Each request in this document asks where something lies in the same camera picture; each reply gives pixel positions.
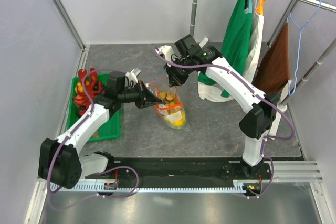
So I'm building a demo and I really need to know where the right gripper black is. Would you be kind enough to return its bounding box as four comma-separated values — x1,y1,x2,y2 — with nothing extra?
164,57,193,87

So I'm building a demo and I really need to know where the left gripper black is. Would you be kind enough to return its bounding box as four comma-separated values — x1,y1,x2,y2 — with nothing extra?
118,80,162,109

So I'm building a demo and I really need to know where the brown longan cluster toy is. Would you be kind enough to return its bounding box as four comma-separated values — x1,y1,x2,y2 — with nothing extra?
159,91,176,107

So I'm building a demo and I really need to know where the clear zip top bag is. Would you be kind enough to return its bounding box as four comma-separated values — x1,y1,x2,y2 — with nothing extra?
146,77,186,129

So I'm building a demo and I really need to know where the yellow lemon toy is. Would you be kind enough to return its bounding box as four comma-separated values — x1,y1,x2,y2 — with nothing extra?
171,118,185,127

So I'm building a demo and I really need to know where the red lobster toy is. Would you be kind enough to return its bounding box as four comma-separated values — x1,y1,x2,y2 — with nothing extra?
72,68,103,111

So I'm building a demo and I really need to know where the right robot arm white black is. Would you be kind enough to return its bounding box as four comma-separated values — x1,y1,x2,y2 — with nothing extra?
156,35,277,179

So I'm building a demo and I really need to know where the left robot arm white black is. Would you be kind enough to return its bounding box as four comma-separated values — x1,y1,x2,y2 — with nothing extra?
38,71,162,189

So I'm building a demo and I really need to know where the white garment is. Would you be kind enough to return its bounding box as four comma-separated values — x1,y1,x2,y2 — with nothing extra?
196,0,264,103

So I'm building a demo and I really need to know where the green plastic tray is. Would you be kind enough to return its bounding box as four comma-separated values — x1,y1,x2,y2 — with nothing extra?
67,77,121,142

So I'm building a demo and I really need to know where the green shirt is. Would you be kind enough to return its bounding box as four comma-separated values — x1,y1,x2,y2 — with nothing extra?
198,0,253,102

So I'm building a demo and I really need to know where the brown towel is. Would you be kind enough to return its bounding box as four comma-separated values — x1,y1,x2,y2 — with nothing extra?
254,23,290,94

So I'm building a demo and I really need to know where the metal clothes rack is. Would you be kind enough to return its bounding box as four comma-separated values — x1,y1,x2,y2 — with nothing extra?
183,0,336,141

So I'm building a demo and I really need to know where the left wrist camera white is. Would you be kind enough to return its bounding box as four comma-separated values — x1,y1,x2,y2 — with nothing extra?
125,68,141,86

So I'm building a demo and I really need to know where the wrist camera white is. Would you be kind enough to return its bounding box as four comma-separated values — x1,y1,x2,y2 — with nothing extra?
157,45,174,62
125,68,141,86

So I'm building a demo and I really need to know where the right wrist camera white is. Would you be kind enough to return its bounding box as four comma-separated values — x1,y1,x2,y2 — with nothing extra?
157,45,174,62

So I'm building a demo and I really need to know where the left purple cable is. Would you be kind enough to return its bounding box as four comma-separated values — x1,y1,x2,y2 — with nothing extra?
46,69,140,210

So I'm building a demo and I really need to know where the purple cable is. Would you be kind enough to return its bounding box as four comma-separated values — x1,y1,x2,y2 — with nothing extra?
46,69,140,210
154,48,295,200

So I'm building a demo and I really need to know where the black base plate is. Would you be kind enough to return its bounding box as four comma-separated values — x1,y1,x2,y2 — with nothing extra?
86,157,272,189

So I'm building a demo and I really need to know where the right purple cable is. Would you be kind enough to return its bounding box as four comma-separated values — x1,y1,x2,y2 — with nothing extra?
154,48,295,200

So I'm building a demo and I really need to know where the slotted cable duct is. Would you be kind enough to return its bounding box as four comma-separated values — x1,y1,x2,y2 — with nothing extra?
59,181,256,194

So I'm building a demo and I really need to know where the blue wire hanger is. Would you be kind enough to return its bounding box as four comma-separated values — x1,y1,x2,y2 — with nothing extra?
286,0,322,97

